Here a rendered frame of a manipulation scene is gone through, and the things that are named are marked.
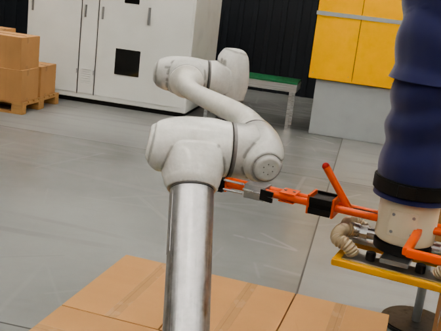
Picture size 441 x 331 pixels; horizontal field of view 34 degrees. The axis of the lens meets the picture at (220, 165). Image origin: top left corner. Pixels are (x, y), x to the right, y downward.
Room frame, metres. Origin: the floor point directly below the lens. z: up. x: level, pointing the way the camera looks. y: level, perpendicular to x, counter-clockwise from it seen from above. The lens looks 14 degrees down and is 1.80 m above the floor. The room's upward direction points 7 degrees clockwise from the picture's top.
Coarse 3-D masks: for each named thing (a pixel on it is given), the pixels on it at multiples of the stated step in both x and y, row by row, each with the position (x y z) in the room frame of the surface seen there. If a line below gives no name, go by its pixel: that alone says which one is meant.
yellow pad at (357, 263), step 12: (372, 252) 1.93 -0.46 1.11; (336, 264) 1.92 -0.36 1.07; (348, 264) 1.90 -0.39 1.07; (360, 264) 1.90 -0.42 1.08; (372, 264) 1.90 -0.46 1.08; (384, 264) 1.91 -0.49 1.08; (420, 264) 1.88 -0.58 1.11; (384, 276) 1.86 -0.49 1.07; (396, 276) 1.85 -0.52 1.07; (408, 276) 1.85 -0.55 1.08; (420, 276) 1.85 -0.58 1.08; (432, 276) 1.86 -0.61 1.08; (432, 288) 1.81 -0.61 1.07
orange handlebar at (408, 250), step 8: (224, 184) 2.18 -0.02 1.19; (232, 184) 2.17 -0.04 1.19; (280, 192) 2.11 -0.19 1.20; (288, 192) 2.11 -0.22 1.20; (296, 192) 2.12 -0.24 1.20; (280, 200) 2.11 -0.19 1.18; (288, 200) 2.10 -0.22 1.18; (296, 200) 2.09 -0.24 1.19; (304, 200) 2.08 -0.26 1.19; (336, 208) 2.04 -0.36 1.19; (344, 208) 2.03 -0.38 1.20; (352, 208) 2.03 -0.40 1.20; (360, 208) 2.06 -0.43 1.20; (368, 208) 2.05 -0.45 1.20; (360, 216) 2.01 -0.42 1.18; (368, 216) 2.00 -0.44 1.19; (376, 216) 2.00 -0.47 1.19; (440, 224) 1.98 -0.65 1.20; (416, 232) 1.87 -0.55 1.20; (440, 232) 1.93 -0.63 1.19; (408, 240) 1.80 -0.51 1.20; (416, 240) 1.82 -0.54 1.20; (408, 248) 1.73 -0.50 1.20; (408, 256) 1.72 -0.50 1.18; (416, 256) 1.71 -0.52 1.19; (424, 256) 1.71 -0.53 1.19; (432, 256) 1.70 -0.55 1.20; (440, 256) 1.70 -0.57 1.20; (440, 264) 1.69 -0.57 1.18
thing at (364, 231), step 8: (352, 224) 2.04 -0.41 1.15; (360, 224) 2.05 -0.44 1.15; (360, 232) 2.02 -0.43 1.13; (368, 232) 2.01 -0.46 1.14; (352, 240) 2.03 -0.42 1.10; (360, 240) 2.02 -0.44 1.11; (368, 240) 2.03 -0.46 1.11; (432, 248) 1.94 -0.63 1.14; (440, 248) 1.94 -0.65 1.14; (384, 256) 1.91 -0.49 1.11; (392, 256) 1.91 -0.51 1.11; (392, 264) 1.88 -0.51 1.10; (400, 264) 1.87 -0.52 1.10; (408, 264) 1.87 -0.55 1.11
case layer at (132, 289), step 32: (128, 256) 3.06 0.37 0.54; (96, 288) 2.69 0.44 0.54; (128, 288) 2.72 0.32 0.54; (160, 288) 2.76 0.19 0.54; (224, 288) 2.83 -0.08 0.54; (256, 288) 2.87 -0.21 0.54; (64, 320) 2.38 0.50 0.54; (96, 320) 2.41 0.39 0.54; (128, 320) 2.44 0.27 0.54; (160, 320) 2.47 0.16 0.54; (224, 320) 2.53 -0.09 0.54; (256, 320) 2.57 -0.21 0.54; (288, 320) 2.60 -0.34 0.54; (320, 320) 2.63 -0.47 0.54; (352, 320) 2.67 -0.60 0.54; (384, 320) 2.70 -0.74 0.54
